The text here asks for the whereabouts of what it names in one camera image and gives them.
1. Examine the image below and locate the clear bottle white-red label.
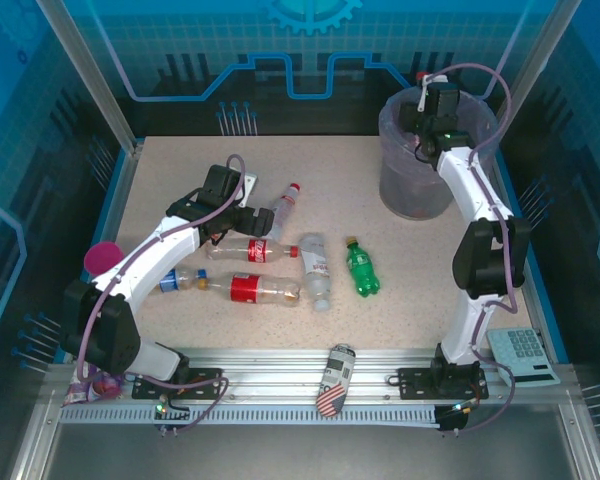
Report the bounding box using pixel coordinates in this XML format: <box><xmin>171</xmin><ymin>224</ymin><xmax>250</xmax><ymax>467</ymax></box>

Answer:
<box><xmin>266</xmin><ymin>182</ymin><xmax>303</xmax><ymax>240</ymax></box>

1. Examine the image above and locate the large cola bottle yellow cap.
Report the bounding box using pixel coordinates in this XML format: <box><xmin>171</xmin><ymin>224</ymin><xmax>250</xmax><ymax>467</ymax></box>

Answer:
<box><xmin>198</xmin><ymin>272</ymin><xmax>303</xmax><ymax>307</ymax></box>

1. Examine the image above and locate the clear bottle white cap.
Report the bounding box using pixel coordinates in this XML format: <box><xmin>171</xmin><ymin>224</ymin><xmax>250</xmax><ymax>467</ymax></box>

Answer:
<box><xmin>298</xmin><ymin>232</ymin><xmax>331</xmax><ymax>312</ymax></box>

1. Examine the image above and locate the green bottle yellow cap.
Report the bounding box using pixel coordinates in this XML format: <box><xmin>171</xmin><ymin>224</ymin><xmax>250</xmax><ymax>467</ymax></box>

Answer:
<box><xmin>344</xmin><ymin>236</ymin><xmax>381</xmax><ymax>300</ymax></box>

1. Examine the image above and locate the clear plastic bin liner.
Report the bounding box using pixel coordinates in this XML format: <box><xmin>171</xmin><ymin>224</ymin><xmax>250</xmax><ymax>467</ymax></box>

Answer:
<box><xmin>378</xmin><ymin>88</ymin><xmax>499</xmax><ymax>174</ymax></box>

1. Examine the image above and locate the grey round waste bin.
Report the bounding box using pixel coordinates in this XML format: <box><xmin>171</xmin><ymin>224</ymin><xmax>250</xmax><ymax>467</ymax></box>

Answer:
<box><xmin>378</xmin><ymin>87</ymin><xmax>499</xmax><ymax>220</ymax></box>

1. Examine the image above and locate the pink plastic goblet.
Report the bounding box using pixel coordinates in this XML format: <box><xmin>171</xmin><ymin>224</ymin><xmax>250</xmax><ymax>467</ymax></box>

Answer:
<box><xmin>83</xmin><ymin>241</ymin><xmax>126</xmax><ymax>275</ymax></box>

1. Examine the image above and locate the flag print drink can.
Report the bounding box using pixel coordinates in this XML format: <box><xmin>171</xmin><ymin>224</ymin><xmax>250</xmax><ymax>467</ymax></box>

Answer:
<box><xmin>315</xmin><ymin>343</ymin><xmax>358</xmax><ymax>418</ymax></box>

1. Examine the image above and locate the purple snack bag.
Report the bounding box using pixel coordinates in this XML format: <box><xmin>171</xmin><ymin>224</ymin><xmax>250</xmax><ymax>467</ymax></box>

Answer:
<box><xmin>62</xmin><ymin>367</ymin><xmax>127</xmax><ymax>406</ymax></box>

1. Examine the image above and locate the light blue calculator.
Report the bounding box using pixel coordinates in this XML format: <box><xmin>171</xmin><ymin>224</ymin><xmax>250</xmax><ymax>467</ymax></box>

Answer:
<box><xmin>485</xmin><ymin>327</ymin><xmax>562</xmax><ymax>387</ymax></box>

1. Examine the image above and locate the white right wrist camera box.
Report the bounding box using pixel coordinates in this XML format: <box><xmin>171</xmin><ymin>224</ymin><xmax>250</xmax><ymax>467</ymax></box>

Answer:
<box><xmin>416</xmin><ymin>73</ymin><xmax>450</xmax><ymax>115</ymax></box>

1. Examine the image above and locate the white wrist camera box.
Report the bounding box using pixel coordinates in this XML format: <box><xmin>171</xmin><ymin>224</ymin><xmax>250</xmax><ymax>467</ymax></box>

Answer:
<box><xmin>416</xmin><ymin>73</ymin><xmax>450</xmax><ymax>115</ymax></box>
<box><xmin>236</xmin><ymin>171</ymin><xmax>260</xmax><ymax>210</ymax></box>

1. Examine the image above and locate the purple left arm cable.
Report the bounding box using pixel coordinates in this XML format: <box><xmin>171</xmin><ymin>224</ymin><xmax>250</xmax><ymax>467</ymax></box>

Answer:
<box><xmin>77</xmin><ymin>153</ymin><xmax>247</xmax><ymax>432</ymax></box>

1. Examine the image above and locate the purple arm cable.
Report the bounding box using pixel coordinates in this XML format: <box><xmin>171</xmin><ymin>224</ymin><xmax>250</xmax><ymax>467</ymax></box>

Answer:
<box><xmin>429</xmin><ymin>62</ymin><xmax>519</xmax><ymax>434</ymax></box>
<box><xmin>77</xmin><ymin>153</ymin><xmax>247</xmax><ymax>432</ymax></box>

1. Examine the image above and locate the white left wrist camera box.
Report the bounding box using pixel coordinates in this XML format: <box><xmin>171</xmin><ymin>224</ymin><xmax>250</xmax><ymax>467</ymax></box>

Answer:
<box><xmin>236</xmin><ymin>171</ymin><xmax>260</xmax><ymax>210</ymax></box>

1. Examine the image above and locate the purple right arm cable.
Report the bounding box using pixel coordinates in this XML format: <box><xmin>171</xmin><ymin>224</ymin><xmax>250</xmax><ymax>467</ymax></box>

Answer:
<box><xmin>429</xmin><ymin>62</ymin><xmax>519</xmax><ymax>434</ymax></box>

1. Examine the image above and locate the aluminium table edge rail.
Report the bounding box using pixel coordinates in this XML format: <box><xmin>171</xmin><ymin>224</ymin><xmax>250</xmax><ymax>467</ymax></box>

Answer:
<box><xmin>54</xmin><ymin>141</ymin><xmax>146</xmax><ymax>364</ymax></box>
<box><xmin>492</xmin><ymin>149</ymin><xmax>556</xmax><ymax>351</ymax></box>

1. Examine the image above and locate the aluminium frame post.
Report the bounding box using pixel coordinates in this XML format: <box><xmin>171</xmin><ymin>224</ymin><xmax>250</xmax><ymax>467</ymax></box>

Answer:
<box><xmin>33</xmin><ymin>0</ymin><xmax>145</xmax><ymax>154</ymax></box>
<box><xmin>496</xmin><ymin>0</ymin><xmax>572</xmax><ymax>132</ymax></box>

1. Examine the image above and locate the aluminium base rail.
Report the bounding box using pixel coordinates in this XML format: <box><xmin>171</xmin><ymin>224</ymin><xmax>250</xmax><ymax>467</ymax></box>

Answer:
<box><xmin>47</xmin><ymin>346</ymin><xmax>576</xmax><ymax>407</ymax></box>

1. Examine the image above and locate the white slotted cable duct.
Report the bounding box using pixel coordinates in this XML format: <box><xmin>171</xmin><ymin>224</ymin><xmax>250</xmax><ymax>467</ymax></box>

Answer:
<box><xmin>59</xmin><ymin>403</ymin><xmax>444</xmax><ymax>427</ymax></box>

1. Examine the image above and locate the black cable connector box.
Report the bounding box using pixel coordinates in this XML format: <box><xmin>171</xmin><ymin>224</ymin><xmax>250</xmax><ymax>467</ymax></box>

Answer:
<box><xmin>152</xmin><ymin>397</ymin><xmax>192</xmax><ymax>437</ymax></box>
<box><xmin>435</xmin><ymin>399</ymin><xmax>481</xmax><ymax>437</ymax></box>

